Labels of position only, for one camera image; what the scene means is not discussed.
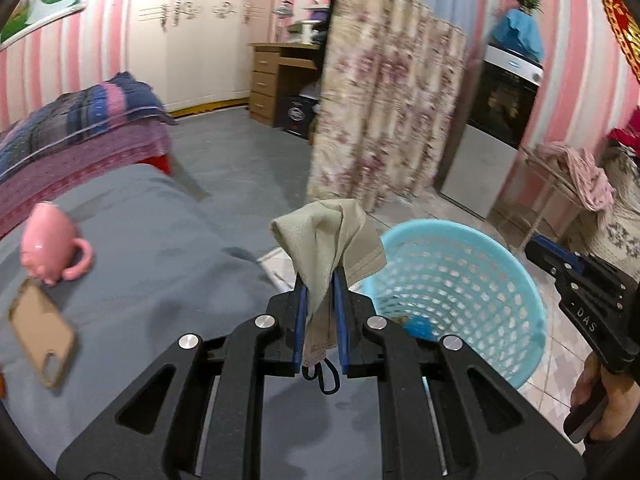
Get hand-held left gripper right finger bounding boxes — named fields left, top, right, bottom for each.
left=334, top=266, right=586, bottom=480

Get folded striped blankets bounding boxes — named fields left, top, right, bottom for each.
left=0, top=122, right=173, bottom=238

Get desk lamp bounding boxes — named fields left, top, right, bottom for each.
left=274, top=0, right=297, bottom=43

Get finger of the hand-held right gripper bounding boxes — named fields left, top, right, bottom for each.
left=524, top=242, right=576, bottom=288
left=531, top=234, right=586, bottom=263

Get beige phone case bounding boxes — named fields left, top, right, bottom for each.
left=8, top=278, right=78, bottom=388

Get person's right hand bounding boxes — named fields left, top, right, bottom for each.
left=570, top=350, right=640, bottom=447

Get floral patterned cloth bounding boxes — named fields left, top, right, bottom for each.
left=600, top=150, right=640, bottom=281

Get floral curtain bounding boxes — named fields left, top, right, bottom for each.
left=306, top=0, right=473, bottom=212

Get metal rack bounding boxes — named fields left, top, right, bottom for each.
left=492, top=145, right=586, bottom=261

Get wooden desk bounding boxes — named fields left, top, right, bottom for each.
left=248, top=41, right=323, bottom=128

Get pink pig mug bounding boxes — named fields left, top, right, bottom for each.
left=21, top=201, right=94, bottom=286

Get white wardrobe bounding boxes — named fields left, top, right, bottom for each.
left=125, top=0, right=281, bottom=111

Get beige face mask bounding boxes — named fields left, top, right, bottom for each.
left=270, top=199, right=387, bottom=396

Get patchwork blanket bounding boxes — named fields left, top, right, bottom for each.
left=0, top=71, right=179, bottom=183

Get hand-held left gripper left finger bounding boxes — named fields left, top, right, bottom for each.
left=56, top=270, right=308, bottom=480

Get red and gold wall ornament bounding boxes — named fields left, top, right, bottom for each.
left=600, top=0, right=640, bottom=83

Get black box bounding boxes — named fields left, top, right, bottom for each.
left=282, top=94, right=319, bottom=139

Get blue plastic basket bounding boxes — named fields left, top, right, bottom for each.
left=360, top=218, right=548, bottom=392

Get blue cloth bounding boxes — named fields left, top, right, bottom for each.
left=489, top=7, right=546, bottom=66

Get framed landscape picture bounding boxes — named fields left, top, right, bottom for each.
left=0, top=0, right=93, bottom=51

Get blue plastic bag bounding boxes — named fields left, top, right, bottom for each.
left=402, top=317, right=433, bottom=339

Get magenta cloth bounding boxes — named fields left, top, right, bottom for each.
left=607, top=127, right=640, bottom=148

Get pink cloth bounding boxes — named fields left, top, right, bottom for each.
left=535, top=142, right=616, bottom=212

